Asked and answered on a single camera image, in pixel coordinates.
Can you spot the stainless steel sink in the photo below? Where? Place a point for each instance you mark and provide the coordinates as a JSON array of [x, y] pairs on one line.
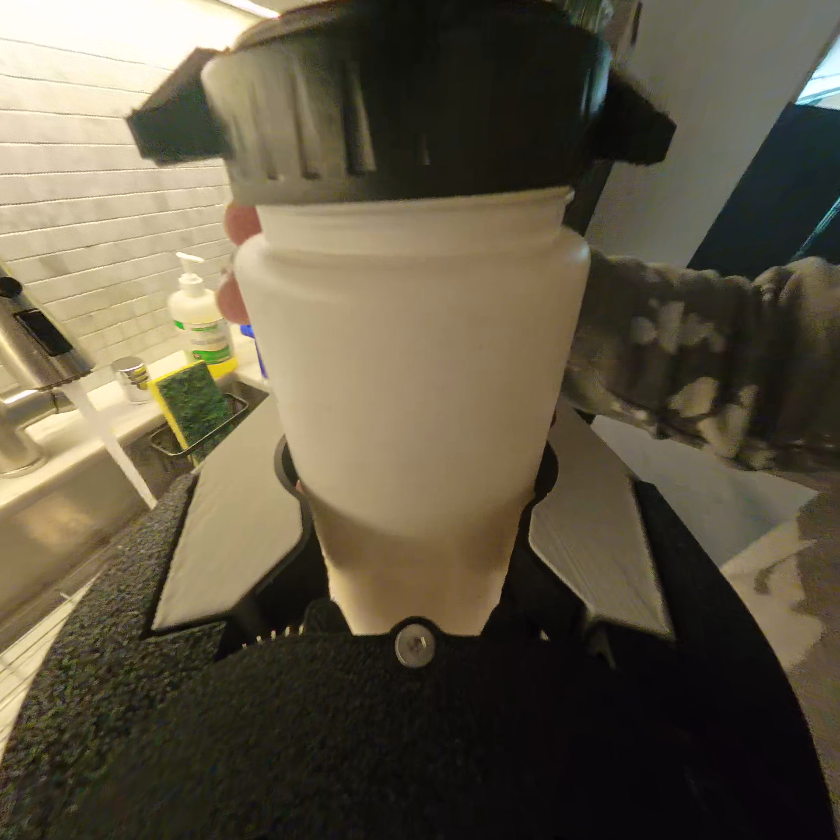
[[52, 525]]

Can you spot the chrome cylinder knob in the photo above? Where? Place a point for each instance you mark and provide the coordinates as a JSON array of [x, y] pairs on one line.
[[131, 380]]

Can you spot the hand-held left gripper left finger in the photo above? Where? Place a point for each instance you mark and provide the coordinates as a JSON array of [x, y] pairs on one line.
[[223, 531]]

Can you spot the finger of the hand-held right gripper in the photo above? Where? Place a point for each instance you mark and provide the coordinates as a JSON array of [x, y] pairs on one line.
[[177, 118], [636, 124]]

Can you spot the person's right forearm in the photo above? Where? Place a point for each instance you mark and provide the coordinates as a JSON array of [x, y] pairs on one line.
[[709, 361]]

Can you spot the blue plastic bin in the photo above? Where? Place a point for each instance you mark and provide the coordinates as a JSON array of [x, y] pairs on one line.
[[257, 354]]

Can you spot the green yellow sponge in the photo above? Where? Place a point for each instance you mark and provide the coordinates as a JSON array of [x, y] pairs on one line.
[[190, 407]]

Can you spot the dish soap pump bottle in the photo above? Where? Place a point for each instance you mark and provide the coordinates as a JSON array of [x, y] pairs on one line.
[[197, 321]]

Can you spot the person's right hand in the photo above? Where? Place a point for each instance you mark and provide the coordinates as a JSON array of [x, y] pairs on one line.
[[239, 223]]

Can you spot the running water stream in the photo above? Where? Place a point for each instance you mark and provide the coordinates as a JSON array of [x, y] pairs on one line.
[[111, 446]]

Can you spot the black bottle lid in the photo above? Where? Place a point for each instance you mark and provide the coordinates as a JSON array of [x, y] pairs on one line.
[[459, 118]]

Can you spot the stainless steel faucet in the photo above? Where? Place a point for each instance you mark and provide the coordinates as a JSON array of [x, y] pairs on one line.
[[33, 348]]

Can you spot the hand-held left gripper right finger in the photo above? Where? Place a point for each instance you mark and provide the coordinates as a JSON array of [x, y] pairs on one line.
[[590, 531]]

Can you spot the white plastic bottle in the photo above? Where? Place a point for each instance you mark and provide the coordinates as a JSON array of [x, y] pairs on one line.
[[413, 394]]

